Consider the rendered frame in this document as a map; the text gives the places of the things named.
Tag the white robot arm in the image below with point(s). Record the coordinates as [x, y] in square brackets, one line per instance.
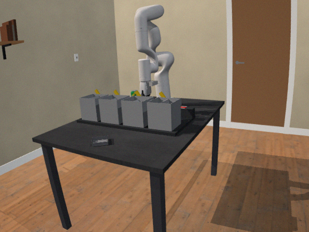
[147, 39]

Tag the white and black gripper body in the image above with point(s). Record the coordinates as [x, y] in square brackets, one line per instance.
[145, 87]

